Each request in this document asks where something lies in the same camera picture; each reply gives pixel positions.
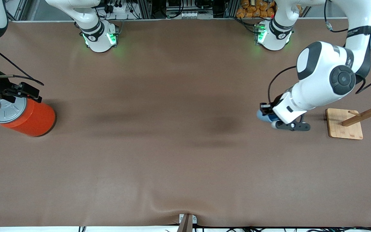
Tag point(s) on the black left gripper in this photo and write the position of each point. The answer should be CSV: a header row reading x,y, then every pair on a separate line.
x,y
276,100

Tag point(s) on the light blue plastic cup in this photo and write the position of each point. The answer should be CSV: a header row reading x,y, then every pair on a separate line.
x,y
264,118

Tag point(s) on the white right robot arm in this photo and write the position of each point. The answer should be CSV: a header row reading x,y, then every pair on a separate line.
x,y
98,42

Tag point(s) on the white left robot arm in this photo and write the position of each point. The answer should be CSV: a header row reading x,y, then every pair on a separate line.
x,y
320,83

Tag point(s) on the orange can with grey lid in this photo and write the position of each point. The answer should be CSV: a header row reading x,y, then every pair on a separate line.
x,y
37,117

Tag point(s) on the wooden mug rack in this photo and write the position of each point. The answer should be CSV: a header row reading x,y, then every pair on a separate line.
x,y
343,127

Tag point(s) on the brown table mat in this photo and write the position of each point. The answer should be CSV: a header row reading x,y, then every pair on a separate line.
x,y
185,161

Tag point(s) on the orange toy bread pile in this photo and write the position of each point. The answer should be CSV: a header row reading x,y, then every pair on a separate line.
x,y
253,11

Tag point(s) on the long white power strip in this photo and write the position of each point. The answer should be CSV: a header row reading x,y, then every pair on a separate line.
x,y
188,14

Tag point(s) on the white power strip with plugs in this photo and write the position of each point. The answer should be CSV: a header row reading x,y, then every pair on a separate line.
x,y
121,9

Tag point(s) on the aluminium frame beam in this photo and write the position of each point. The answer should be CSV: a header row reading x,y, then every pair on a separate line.
x,y
229,8
145,8

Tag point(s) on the grey camera pole mount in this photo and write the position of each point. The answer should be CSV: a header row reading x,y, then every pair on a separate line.
x,y
187,225

